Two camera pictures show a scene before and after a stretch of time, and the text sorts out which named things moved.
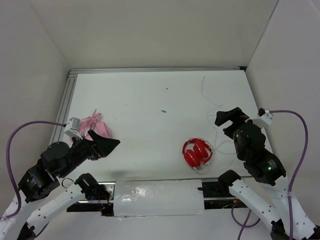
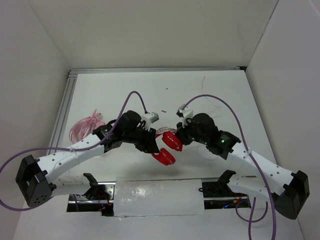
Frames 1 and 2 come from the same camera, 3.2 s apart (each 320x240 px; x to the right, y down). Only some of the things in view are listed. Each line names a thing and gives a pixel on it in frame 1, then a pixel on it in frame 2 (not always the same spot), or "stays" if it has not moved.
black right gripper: [236, 115] → [180, 133]
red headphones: [196, 152] → [164, 156]
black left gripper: [100, 147] → [149, 144]
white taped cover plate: [158, 197] stays
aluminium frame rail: [71, 79] stays
